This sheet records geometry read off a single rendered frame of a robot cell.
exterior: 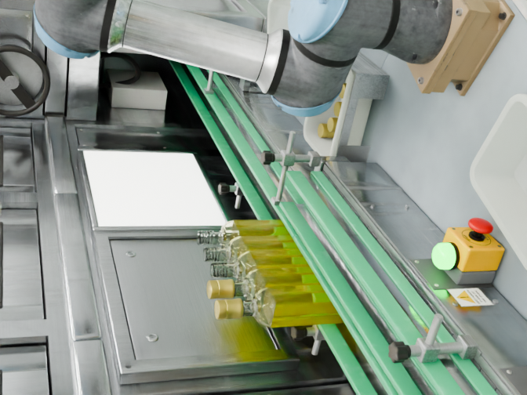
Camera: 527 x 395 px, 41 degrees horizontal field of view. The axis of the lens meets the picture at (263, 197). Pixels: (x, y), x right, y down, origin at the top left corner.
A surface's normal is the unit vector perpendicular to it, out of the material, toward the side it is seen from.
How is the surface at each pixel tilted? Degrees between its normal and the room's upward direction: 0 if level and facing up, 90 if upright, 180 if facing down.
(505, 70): 0
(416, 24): 71
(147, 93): 90
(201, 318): 90
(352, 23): 88
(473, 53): 90
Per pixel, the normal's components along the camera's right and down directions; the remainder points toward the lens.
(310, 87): -0.10, 0.72
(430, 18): 0.01, 0.25
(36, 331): 0.18, -0.87
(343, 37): 0.14, 0.80
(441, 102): -0.94, 0.00
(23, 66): 0.29, 0.49
